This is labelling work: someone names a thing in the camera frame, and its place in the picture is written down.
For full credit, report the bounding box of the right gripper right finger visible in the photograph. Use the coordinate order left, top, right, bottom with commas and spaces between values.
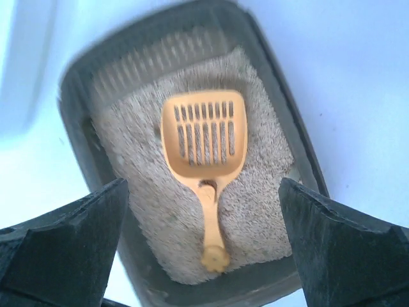
279, 178, 408, 306

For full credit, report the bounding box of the dark grey litter box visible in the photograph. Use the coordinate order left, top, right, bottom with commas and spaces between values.
59, 1, 328, 306

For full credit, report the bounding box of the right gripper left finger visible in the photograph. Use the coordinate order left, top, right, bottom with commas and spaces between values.
1, 179, 128, 306

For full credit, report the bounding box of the white plastic tray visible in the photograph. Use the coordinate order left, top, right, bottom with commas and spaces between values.
1, 1, 57, 139

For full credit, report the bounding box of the yellow litter scoop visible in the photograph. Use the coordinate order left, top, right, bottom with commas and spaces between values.
160, 90, 248, 273

